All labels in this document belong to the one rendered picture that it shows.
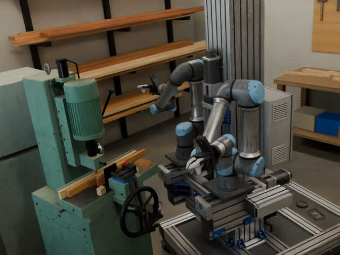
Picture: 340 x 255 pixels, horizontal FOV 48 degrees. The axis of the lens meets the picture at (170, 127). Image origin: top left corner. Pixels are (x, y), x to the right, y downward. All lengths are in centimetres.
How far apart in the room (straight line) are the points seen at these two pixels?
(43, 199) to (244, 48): 149
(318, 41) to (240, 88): 288
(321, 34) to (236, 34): 261
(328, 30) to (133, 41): 238
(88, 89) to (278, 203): 125
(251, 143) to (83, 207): 94
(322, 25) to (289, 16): 43
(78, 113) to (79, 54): 269
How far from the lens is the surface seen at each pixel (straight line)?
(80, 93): 201
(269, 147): 249
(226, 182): 220
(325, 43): 471
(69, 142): 223
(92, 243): 221
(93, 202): 210
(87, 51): 475
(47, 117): 225
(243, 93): 193
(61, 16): 458
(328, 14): 465
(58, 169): 237
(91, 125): 207
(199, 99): 256
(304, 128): 456
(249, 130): 201
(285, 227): 298
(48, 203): 241
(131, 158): 243
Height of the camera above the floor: 197
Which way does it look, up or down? 21 degrees down
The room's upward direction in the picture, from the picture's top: 5 degrees counter-clockwise
